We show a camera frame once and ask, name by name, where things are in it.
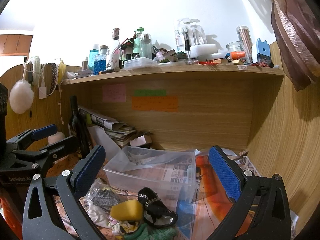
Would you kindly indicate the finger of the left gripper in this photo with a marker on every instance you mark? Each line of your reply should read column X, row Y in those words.
column 58, row 150
column 23, row 140

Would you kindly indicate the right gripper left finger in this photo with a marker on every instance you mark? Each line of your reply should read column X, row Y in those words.
column 41, row 219

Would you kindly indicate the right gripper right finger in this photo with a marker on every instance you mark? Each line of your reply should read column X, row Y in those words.
column 261, row 208

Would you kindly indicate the clear bag with dark items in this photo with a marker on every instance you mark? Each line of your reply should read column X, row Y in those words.
column 103, row 196

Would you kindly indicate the floral patterned cloth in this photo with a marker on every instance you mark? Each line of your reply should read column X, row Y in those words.
column 124, row 227

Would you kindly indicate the yellow sponge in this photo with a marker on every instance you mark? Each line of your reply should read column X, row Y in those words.
column 130, row 210

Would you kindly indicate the green cloth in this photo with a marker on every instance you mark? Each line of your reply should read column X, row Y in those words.
column 144, row 232

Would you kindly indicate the black and white pouch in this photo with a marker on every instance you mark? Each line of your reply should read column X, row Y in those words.
column 156, row 214

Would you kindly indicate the dark wine bottle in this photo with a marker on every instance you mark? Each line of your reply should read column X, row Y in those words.
column 79, row 128

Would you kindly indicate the white paper sheet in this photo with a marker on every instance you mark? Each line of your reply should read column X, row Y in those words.
column 99, row 137

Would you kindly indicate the white fluffy pompom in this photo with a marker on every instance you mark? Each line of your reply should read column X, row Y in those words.
column 21, row 97

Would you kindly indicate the stack of newspapers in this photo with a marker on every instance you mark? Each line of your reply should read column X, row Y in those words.
column 120, row 132

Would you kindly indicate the patterned headband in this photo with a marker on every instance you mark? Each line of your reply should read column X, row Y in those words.
column 54, row 77

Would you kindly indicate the pink sticky note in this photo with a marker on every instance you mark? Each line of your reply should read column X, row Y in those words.
column 114, row 93

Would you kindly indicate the small pink box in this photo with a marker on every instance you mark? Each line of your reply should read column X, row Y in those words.
column 141, row 141

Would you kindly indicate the blue mouthwash bottle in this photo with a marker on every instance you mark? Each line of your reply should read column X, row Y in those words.
column 100, row 60

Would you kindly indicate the green sticky note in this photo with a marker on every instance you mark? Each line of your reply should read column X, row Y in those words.
column 150, row 92

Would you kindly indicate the clear plastic bin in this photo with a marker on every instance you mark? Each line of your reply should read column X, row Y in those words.
column 172, row 175

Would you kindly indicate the clear flat plastic box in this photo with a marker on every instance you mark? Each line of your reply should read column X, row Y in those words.
column 139, row 62

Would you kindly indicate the orange sticky note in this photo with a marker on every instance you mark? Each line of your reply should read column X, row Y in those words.
column 155, row 103

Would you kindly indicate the green capped bottle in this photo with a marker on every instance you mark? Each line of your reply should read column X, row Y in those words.
column 136, row 42

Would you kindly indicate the blue plastic block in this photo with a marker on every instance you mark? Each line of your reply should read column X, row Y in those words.
column 263, row 51

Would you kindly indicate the glass jar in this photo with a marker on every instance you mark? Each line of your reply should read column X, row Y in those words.
column 237, row 51

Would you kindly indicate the tall clear canister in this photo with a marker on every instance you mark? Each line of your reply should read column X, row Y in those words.
column 244, row 36

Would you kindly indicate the white charger with cable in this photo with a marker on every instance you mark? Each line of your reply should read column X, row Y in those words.
column 42, row 88

